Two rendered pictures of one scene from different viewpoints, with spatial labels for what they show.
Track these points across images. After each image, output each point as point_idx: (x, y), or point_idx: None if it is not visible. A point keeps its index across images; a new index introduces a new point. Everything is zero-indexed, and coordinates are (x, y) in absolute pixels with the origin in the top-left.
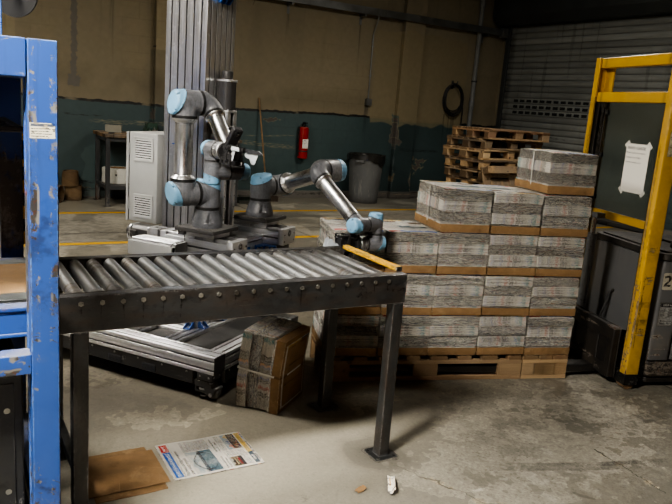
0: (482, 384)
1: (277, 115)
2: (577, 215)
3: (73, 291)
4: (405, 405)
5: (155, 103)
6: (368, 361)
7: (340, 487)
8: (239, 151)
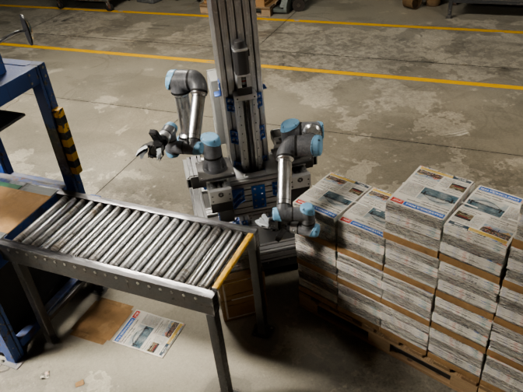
0: (422, 384)
1: None
2: None
3: (14, 238)
4: (317, 365)
5: None
6: (331, 310)
7: None
8: (154, 148)
